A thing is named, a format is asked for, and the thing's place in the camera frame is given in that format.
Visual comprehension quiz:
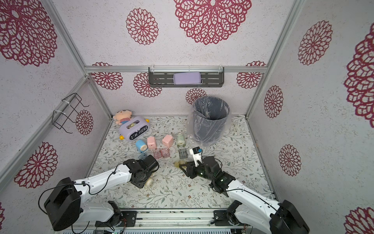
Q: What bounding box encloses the plush doll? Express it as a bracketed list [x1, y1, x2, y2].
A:
[113, 110, 132, 126]

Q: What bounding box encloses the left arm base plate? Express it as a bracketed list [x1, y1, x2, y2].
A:
[95, 211, 137, 228]

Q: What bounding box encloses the pink clear shavings tray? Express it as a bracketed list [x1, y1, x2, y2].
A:
[153, 149, 163, 160]
[161, 148, 170, 159]

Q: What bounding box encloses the purple soap box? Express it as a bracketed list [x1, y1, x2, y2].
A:
[173, 72, 202, 85]

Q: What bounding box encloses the clear plastic bin liner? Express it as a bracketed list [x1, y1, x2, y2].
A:
[185, 96, 233, 148]

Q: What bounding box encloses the blue pencil sharpener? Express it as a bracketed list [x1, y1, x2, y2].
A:
[135, 139, 148, 153]

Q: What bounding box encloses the pink pencil sharpener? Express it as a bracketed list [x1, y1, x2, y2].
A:
[147, 136, 157, 149]
[162, 135, 174, 148]

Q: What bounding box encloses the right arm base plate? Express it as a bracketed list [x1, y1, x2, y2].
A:
[211, 210, 248, 226]

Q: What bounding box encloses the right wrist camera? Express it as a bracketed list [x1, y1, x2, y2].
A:
[190, 147, 202, 167]

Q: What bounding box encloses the purple tissue box toy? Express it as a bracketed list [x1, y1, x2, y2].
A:
[119, 117, 150, 142]

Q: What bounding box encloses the aluminium front rail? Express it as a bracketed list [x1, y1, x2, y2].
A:
[52, 207, 299, 234]

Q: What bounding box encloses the green pencil sharpener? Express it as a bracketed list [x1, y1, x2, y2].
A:
[177, 133, 186, 148]

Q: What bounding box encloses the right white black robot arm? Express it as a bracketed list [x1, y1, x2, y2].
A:
[179, 156, 310, 234]

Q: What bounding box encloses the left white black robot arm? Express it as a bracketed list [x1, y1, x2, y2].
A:
[40, 155, 159, 232]

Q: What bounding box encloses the blue clear shavings tray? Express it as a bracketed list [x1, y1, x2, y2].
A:
[138, 152, 148, 160]

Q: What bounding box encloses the black wire wall rack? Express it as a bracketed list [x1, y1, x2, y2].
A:
[51, 93, 89, 134]

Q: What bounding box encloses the dark grey wall shelf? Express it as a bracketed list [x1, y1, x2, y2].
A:
[148, 67, 225, 88]

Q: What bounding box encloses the grey trash bin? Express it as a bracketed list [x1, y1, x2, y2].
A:
[191, 96, 231, 144]

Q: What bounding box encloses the grey sharpener shavings tray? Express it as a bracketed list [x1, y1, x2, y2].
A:
[178, 148, 189, 160]

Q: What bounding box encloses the yellow pencil sharpener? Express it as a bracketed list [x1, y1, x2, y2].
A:
[145, 174, 154, 188]

